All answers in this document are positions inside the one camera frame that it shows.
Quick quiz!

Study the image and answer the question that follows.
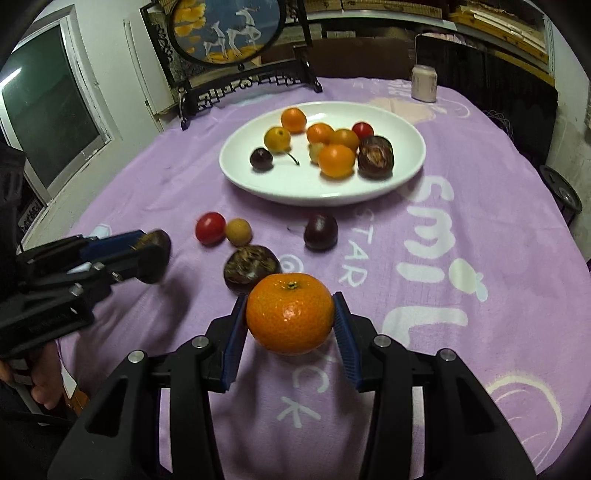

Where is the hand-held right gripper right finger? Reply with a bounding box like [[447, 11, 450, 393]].
[[332, 292, 536, 480]]

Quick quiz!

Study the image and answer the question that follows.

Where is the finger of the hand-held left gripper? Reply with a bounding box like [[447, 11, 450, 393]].
[[92, 247, 168, 283], [81, 230, 151, 260]]

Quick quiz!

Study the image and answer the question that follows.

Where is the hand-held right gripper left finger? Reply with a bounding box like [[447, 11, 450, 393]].
[[48, 293, 250, 480]]

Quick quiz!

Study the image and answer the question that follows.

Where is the large orange mandarin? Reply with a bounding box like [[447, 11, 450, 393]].
[[281, 107, 308, 134], [245, 272, 335, 356]]

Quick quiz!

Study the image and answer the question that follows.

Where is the white oval plate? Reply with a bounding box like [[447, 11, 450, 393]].
[[219, 102, 426, 206]]

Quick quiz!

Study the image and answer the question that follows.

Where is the small orange tangerine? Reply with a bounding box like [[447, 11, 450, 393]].
[[330, 128, 361, 151], [307, 123, 335, 145], [318, 144, 357, 179]]

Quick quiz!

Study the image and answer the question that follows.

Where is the yellow round citrus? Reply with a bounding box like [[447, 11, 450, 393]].
[[263, 126, 293, 153]]

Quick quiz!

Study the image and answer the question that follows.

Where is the person's left hand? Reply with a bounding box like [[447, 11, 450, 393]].
[[0, 339, 65, 411]]

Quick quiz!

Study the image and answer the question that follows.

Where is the purple printed tablecloth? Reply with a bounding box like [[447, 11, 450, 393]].
[[58, 76, 591, 480]]

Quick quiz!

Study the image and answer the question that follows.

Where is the round deer table screen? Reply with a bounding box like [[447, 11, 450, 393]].
[[141, 0, 324, 131]]

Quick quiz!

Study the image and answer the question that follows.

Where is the black round stool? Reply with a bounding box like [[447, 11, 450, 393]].
[[539, 165, 583, 227]]

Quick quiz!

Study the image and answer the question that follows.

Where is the pale drink can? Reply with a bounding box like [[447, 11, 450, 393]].
[[411, 65, 438, 102]]

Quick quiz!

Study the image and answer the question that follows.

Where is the window with white frame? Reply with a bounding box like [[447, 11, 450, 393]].
[[0, 23, 112, 195]]

